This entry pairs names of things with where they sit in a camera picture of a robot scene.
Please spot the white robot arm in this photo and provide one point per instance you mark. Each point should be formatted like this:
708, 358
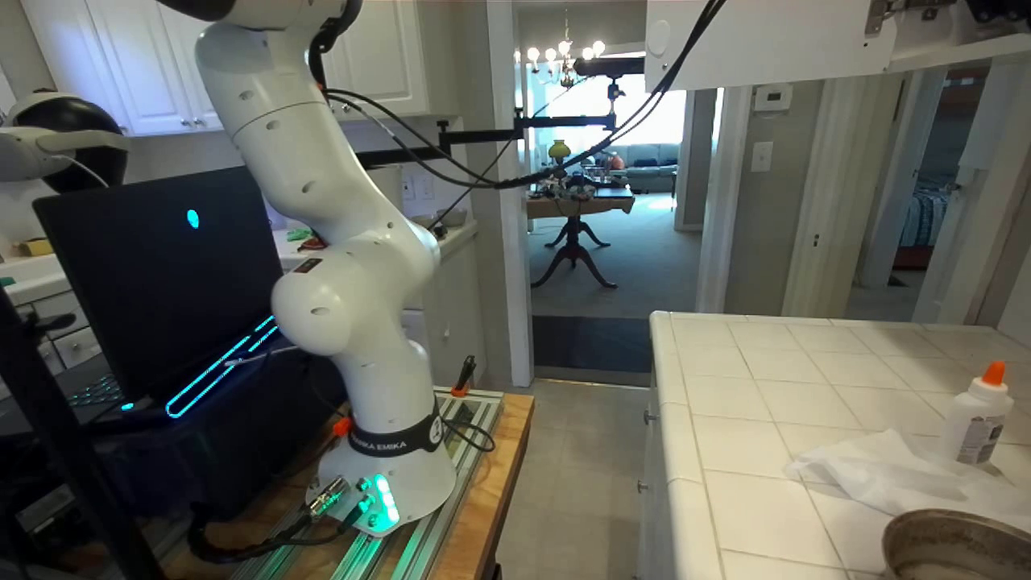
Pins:
356, 300

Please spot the yellow green vase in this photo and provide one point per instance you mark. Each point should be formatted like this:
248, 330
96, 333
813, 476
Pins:
558, 151

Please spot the grey sofa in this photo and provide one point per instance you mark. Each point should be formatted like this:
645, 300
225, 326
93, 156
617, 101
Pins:
652, 171

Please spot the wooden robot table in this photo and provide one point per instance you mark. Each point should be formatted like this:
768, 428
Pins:
497, 493

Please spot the lit chandelier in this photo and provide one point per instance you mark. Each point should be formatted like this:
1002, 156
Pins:
565, 56

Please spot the white cabinet door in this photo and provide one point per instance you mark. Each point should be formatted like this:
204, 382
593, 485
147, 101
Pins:
773, 35

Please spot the clear plastic bag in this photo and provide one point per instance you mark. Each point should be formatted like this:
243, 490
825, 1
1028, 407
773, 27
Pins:
880, 470

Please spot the black white round device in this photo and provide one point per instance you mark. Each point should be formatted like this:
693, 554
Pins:
76, 123

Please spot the glue bottle orange cap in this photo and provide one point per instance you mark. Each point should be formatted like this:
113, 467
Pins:
978, 419

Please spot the black tripod leg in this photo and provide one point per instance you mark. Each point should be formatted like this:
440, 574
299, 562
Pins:
65, 451

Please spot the dark pedestal table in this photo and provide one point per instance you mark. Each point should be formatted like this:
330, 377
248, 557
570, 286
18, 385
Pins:
575, 242

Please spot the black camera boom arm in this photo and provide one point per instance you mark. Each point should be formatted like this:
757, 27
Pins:
485, 136

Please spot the white wall light switch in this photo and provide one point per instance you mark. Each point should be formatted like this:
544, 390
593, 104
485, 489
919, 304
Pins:
762, 156

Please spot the white wall thermostat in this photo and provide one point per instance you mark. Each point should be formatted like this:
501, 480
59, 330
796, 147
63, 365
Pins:
772, 99

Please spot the white kitchen wall cabinets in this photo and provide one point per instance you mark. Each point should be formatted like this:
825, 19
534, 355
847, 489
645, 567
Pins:
130, 65

